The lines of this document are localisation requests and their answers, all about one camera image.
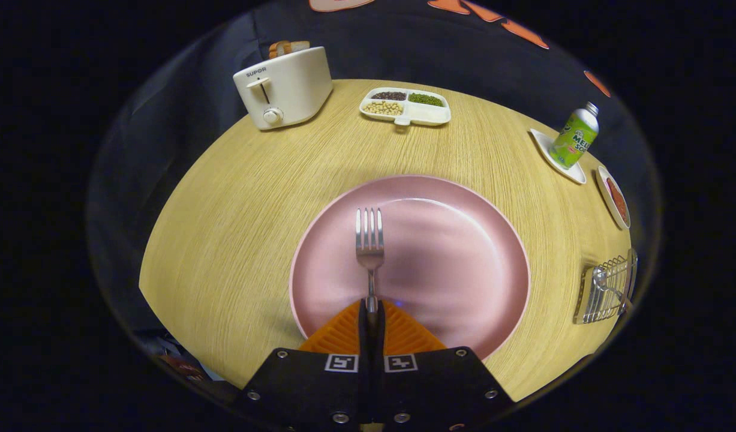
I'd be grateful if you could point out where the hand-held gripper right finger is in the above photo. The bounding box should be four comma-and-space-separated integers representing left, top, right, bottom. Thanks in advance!
375, 299, 515, 430

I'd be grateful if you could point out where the brown meat patty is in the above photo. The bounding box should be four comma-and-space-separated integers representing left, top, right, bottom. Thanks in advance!
605, 178, 628, 223

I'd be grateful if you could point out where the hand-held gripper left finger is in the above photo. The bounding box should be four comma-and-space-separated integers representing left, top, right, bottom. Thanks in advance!
239, 299, 371, 430

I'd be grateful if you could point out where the silver metal spoon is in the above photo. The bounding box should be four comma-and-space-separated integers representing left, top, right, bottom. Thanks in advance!
591, 268, 634, 313

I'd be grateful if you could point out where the metal wire cutlery rack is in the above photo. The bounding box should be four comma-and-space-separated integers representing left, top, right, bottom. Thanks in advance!
573, 248, 638, 325

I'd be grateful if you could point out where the fork with brown handle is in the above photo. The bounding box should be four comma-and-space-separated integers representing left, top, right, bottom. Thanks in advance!
355, 208, 385, 316

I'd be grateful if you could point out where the white oval food plate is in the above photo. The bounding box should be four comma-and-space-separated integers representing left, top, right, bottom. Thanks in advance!
596, 166, 632, 230

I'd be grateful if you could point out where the white square coaster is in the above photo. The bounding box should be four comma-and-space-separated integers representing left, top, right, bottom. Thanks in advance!
530, 128, 587, 185

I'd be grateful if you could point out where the white toaster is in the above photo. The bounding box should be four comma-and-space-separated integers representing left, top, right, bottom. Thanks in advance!
233, 46, 334, 131

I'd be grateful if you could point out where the green soda bottle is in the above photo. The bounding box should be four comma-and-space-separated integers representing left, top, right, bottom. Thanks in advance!
548, 102, 600, 169

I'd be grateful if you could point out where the pink round plate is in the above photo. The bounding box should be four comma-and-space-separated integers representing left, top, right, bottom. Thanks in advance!
289, 175, 531, 361

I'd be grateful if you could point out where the white divided tray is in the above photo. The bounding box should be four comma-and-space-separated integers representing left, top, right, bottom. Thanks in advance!
359, 88, 452, 127

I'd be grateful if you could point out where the heap of yellow soybeans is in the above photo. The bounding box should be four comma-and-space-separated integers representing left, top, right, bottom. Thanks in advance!
364, 100, 404, 116

